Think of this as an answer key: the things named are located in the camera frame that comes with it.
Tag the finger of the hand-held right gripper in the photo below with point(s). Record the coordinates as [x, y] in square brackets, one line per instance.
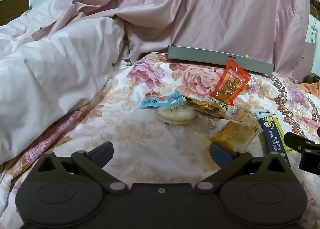
[298, 142]

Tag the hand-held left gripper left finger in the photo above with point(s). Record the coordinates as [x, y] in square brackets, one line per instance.
[101, 154]

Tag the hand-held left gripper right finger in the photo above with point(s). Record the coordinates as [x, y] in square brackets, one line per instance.
[221, 155]

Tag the clear orange label pastry packet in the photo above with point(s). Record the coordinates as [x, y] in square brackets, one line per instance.
[232, 137]

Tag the navy yellow stick packet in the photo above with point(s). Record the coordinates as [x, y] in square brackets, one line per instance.
[271, 134]

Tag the clear green label pastry packet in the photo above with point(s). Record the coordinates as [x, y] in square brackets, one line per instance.
[243, 116]

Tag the red dried tofu snack packet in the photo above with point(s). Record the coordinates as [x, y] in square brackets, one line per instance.
[230, 84]

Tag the blue cartoon snack packet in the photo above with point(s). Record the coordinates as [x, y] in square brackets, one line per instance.
[160, 101]

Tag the grey cardboard box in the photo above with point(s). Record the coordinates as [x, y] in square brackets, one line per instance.
[200, 55]

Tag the floral bedspread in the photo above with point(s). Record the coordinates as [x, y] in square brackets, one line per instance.
[140, 149]

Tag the gold foil snack packet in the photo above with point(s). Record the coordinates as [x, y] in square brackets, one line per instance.
[207, 107]

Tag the orange cloth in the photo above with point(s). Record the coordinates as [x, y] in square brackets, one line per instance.
[311, 89]

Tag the round rice cracker packet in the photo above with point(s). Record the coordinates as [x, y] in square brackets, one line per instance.
[175, 116]

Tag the white quilt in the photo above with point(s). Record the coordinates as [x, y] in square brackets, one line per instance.
[50, 81]

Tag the pink satin duvet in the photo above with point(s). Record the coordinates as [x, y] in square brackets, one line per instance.
[200, 6]

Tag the wooden headboard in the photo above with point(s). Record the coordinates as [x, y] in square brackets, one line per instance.
[12, 10]

